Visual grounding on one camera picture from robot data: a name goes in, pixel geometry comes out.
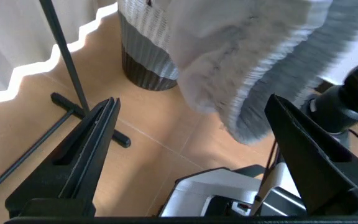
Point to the pale grey garment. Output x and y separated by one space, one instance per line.
228 62

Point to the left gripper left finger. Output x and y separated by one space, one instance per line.
42 186

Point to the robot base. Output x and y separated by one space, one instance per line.
213 183

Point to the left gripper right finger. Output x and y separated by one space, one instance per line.
315 174

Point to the white laundry basket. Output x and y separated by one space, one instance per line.
145 46

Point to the black clothes rack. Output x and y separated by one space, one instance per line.
64 53

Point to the beige curtain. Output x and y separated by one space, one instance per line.
11 31

